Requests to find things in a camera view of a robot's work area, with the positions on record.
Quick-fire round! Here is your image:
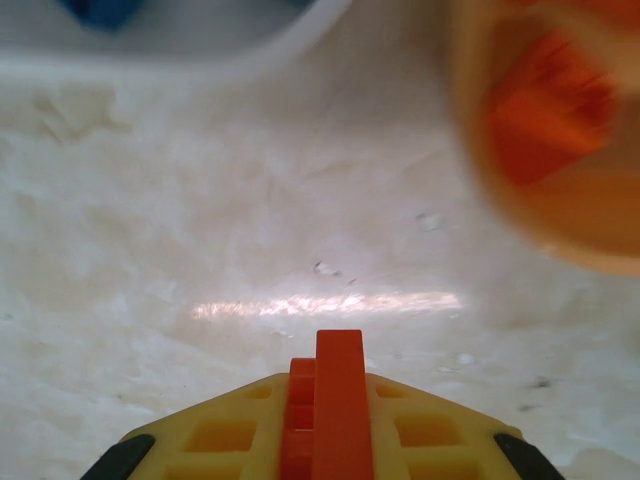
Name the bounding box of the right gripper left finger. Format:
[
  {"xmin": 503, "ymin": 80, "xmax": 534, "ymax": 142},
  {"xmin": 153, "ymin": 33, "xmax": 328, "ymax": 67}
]
[{"xmin": 84, "ymin": 370, "xmax": 292, "ymax": 480}]

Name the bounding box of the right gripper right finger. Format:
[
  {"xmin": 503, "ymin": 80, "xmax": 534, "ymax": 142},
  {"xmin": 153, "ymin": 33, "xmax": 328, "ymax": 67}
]
[{"xmin": 364, "ymin": 370, "xmax": 567, "ymax": 480}]

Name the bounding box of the orange lego brick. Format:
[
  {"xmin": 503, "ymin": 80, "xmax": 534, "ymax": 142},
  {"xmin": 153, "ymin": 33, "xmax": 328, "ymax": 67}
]
[
  {"xmin": 279, "ymin": 328, "xmax": 377, "ymax": 480},
  {"xmin": 482, "ymin": 32, "xmax": 624, "ymax": 188}
]

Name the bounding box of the orange plastic container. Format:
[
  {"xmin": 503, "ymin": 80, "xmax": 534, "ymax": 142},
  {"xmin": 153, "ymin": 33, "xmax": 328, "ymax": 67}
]
[{"xmin": 443, "ymin": 0, "xmax": 640, "ymax": 277}]

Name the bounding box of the white plastic container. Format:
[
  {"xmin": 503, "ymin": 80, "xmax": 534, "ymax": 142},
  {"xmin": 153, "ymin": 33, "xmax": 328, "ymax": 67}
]
[{"xmin": 0, "ymin": 0, "xmax": 354, "ymax": 59}]

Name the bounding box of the blue lego brick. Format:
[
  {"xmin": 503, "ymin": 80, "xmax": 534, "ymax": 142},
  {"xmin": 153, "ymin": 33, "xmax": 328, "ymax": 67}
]
[{"xmin": 54, "ymin": 0, "xmax": 147, "ymax": 33}]

